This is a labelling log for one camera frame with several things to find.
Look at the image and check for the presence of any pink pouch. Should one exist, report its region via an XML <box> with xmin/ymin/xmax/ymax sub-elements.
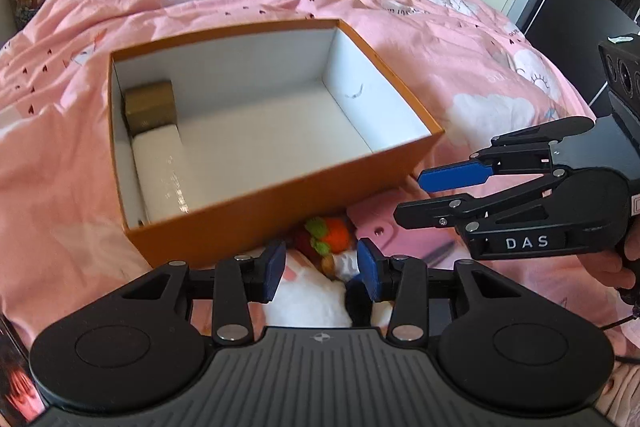
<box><xmin>347</xmin><ymin>199</ymin><xmax>470</xmax><ymax>269</ymax></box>

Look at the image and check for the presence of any white black plush toy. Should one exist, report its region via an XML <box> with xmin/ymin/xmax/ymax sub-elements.
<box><xmin>262</xmin><ymin>263</ymin><xmax>352</xmax><ymax>329</ymax></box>

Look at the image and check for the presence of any orange crocheted fruit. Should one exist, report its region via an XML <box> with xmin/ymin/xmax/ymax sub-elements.
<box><xmin>293</xmin><ymin>217</ymin><xmax>352</xmax><ymax>260</ymax></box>

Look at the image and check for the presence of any white rectangular box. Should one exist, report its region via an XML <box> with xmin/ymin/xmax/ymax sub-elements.
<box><xmin>132</xmin><ymin>124</ymin><xmax>202</xmax><ymax>222</ymax></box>

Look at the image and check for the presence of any gold small box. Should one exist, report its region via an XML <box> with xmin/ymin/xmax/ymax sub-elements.
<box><xmin>124</xmin><ymin>80</ymin><xmax>177</xmax><ymax>136</ymax></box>

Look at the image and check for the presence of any photo card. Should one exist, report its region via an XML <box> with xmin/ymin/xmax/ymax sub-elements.
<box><xmin>0</xmin><ymin>315</ymin><xmax>46</xmax><ymax>427</ymax></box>

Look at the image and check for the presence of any person's right hand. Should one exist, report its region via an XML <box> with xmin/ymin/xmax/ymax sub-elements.
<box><xmin>578</xmin><ymin>234</ymin><xmax>639</xmax><ymax>307</ymax></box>

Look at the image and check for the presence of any orange cardboard storage box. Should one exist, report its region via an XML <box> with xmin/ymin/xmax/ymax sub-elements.
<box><xmin>108</xmin><ymin>20</ymin><xmax>442</xmax><ymax>268</ymax></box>

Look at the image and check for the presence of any pink patterned bed duvet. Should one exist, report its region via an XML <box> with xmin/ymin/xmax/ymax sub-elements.
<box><xmin>1</xmin><ymin>0</ymin><xmax>589</xmax><ymax>343</ymax></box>

